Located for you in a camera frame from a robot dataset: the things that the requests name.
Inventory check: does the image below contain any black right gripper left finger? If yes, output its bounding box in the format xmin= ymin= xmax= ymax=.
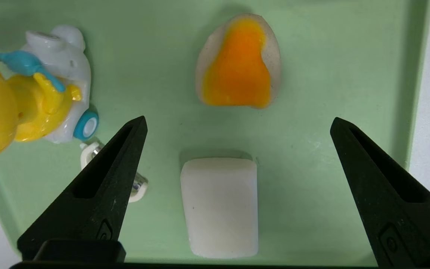
xmin=17 ymin=116 xmax=148 ymax=261

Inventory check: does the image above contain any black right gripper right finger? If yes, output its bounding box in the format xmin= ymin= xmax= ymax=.
xmin=330 ymin=117 xmax=430 ymax=266

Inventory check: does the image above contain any yellow duck toy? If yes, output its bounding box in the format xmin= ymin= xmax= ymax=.
xmin=0 ymin=25 xmax=100 ymax=166

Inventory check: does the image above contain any white bun with orange patch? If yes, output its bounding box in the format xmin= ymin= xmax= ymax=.
xmin=195 ymin=13 xmax=281 ymax=109

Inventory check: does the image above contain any light green plastic tray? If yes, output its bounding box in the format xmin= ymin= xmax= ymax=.
xmin=0 ymin=0 xmax=430 ymax=266

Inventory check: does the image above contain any white rectangular soap bar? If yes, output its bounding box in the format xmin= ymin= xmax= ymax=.
xmin=180 ymin=157 xmax=259 ymax=259

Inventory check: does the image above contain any white peeler with grey handle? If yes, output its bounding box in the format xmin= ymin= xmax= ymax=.
xmin=80 ymin=141 xmax=149 ymax=203

